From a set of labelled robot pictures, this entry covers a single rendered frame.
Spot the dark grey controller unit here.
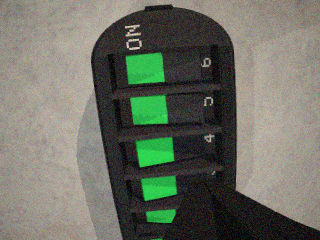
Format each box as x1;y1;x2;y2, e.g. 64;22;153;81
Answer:
91;4;237;240

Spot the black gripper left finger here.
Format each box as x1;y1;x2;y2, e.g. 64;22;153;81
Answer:
163;180;217;240

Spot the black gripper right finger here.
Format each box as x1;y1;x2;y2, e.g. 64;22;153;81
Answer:
204;179;320;240

